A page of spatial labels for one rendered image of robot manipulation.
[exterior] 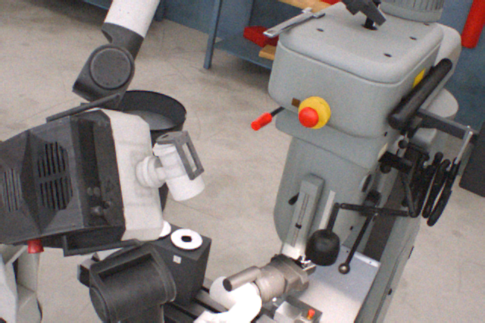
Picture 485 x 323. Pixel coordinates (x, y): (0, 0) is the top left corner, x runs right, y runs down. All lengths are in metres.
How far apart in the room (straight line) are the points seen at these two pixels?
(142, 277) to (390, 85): 0.59
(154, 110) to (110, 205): 2.71
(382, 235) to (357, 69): 0.91
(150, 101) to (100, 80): 2.60
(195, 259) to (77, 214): 0.78
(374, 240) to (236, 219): 1.98
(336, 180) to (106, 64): 0.57
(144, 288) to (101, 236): 0.13
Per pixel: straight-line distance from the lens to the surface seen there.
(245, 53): 5.70
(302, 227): 1.48
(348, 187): 1.45
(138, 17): 1.30
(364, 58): 1.20
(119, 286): 1.22
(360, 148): 1.34
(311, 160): 1.44
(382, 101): 1.21
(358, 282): 2.08
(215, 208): 3.97
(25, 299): 1.66
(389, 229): 1.99
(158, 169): 1.23
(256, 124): 1.26
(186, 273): 1.87
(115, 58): 1.24
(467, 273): 4.14
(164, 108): 3.81
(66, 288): 3.30
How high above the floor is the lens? 2.28
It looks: 31 degrees down
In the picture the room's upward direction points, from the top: 12 degrees clockwise
